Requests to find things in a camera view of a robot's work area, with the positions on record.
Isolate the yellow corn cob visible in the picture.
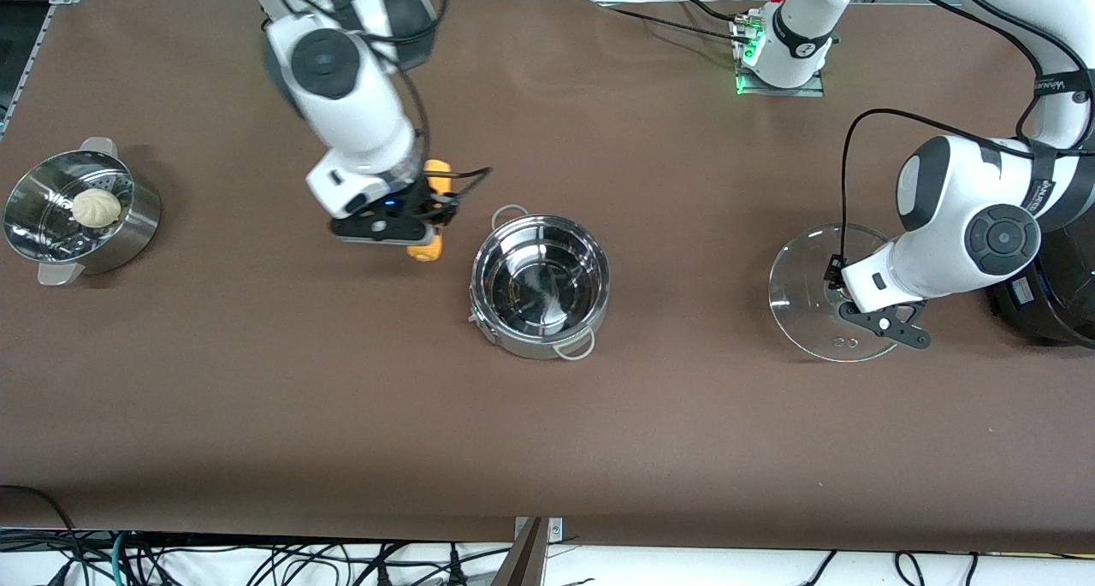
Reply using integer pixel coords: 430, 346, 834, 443
405, 159, 453, 263

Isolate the glass pot lid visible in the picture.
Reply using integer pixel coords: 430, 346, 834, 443
768, 222, 909, 364

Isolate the stainless steel cooking pot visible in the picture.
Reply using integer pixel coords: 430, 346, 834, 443
469, 204, 613, 363

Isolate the steel steamer pot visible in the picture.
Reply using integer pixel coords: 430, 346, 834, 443
3, 137, 162, 287

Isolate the black rice cooker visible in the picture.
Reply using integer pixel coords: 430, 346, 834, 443
986, 225, 1095, 349

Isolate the brown table cloth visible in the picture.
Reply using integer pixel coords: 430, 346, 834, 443
0, 0, 1095, 553

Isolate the white steamed bun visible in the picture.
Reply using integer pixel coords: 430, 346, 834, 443
70, 187, 122, 229

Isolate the grey metal stand leg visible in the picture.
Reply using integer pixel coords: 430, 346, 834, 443
491, 518, 549, 586

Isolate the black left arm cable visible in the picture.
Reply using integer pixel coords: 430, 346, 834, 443
841, 107, 1095, 266

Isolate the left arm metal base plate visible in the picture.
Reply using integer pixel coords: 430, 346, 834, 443
734, 17, 826, 98

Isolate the black base power cable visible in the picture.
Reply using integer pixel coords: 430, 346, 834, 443
597, 3, 747, 46

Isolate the metal table edge bracket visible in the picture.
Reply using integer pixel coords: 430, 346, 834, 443
513, 517, 565, 542

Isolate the black floor cable loop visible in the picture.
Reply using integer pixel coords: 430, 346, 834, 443
0, 484, 86, 586

